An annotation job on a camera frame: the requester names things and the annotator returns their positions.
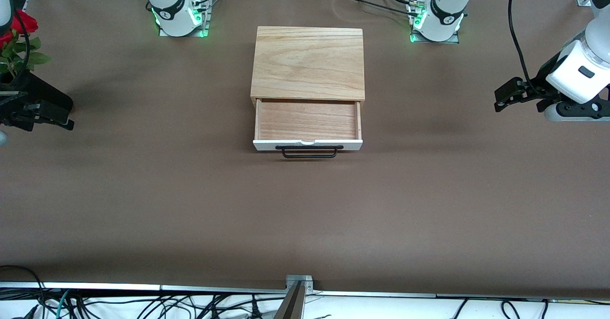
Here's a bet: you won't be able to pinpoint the black looping floor cable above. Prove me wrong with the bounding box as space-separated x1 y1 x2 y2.
0 265 47 305

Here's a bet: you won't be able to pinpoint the wooden drawer with white front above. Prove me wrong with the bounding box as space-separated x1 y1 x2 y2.
253 99 364 152

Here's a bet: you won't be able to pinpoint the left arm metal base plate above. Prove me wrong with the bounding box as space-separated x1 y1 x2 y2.
409 0 461 44

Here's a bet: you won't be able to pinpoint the light wooden drawer cabinet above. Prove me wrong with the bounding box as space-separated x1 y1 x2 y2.
250 26 366 110

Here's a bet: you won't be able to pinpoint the black cables lying on mat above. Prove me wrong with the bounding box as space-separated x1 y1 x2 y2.
341 0 422 18

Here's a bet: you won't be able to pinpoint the black wire drawer handle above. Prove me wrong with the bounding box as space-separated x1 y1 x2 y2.
275 145 344 159

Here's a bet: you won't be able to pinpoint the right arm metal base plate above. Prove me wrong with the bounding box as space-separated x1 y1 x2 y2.
158 0 211 38

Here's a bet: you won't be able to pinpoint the large red rose bloom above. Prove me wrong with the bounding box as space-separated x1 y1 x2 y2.
12 9 39 35

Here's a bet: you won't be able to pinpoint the aluminium table edge rail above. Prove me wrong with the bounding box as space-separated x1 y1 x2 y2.
0 281 610 304

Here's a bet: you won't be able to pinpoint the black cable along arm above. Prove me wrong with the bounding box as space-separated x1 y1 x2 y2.
508 0 546 96
13 9 32 79

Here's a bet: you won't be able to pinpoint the brown table mat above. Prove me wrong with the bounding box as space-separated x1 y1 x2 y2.
0 0 610 298

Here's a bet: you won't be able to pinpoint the black cylindrical vase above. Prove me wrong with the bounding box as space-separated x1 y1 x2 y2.
0 70 74 119

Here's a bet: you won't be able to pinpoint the black cable along right arm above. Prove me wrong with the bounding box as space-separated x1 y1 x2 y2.
13 9 32 79

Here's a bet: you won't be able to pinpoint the tangled black floor cables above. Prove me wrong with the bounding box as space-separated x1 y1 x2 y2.
0 288 286 319

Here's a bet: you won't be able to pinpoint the teal floor cable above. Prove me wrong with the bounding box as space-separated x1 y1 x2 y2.
53 289 71 319

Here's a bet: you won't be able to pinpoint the brown tapered camera pole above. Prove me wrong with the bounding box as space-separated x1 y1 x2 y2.
274 282 306 319

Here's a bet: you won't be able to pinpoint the grey metal edge bracket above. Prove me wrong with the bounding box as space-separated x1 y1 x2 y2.
285 275 315 295

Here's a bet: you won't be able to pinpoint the green rose leaves and stems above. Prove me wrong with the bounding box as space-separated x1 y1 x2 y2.
0 28 51 77

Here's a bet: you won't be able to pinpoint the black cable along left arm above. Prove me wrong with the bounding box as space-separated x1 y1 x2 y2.
508 0 546 96

